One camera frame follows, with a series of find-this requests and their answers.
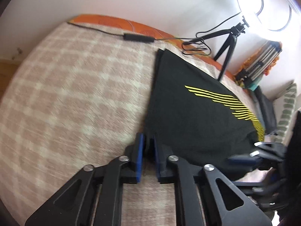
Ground white ring light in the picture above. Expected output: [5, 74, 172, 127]
[237, 0, 300, 41]

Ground green striped white pillow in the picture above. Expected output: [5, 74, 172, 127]
[272, 82, 297, 143]

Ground plaid pink bed cover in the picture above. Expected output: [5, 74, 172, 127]
[1, 23, 182, 225]

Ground black mini tripod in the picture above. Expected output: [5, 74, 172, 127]
[182, 16, 249, 82]

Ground dark grey folded garment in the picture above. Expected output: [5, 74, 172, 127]
[254, 86, 277, 135]

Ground blue folded jeans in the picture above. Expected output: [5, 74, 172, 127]
[248, 90, 265, 129]

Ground black sport pants yellow print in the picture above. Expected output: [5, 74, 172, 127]
[145, 50, 265, 181]

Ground folded silver tripod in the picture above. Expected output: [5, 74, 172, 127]
[235, 40, 282, 88]

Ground black cable with inline remote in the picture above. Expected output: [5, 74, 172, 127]
[67, 11, 243, 57]

